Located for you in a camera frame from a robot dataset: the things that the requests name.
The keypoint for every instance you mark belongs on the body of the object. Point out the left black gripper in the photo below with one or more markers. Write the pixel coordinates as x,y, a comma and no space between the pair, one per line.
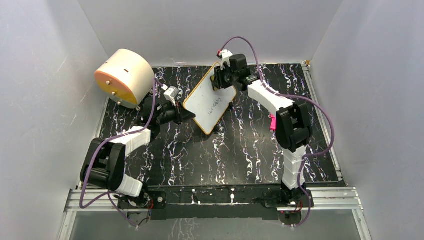
181,114

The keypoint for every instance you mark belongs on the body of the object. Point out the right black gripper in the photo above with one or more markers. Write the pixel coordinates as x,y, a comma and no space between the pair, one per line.
222,77

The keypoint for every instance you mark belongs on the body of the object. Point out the yellow bone-shaped eraser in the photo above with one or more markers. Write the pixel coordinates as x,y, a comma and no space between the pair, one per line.
212,79

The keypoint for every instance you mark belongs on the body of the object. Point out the white whiteboard with orange frame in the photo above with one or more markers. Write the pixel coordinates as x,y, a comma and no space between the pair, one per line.
207,104

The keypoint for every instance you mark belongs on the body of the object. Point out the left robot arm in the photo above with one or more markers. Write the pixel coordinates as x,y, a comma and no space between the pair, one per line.
104,164

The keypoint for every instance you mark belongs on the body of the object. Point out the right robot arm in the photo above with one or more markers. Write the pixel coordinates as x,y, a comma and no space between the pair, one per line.
292,125

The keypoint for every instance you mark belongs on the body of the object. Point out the cream cylinder with orange face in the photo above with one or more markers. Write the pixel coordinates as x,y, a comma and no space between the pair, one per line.
126,77

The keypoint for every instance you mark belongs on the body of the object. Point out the pink plastic cross piece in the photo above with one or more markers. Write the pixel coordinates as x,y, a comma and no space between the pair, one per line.
273,124

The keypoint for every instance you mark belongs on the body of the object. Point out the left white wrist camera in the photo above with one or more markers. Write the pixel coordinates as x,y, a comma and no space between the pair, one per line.
171,94

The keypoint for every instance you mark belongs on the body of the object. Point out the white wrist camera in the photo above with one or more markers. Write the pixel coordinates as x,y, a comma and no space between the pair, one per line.
224,56
171,94

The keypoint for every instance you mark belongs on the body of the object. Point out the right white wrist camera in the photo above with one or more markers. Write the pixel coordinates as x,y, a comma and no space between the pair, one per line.
224,56

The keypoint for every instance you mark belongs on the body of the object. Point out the black front mounting rail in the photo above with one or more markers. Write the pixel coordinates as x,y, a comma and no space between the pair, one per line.
216,201

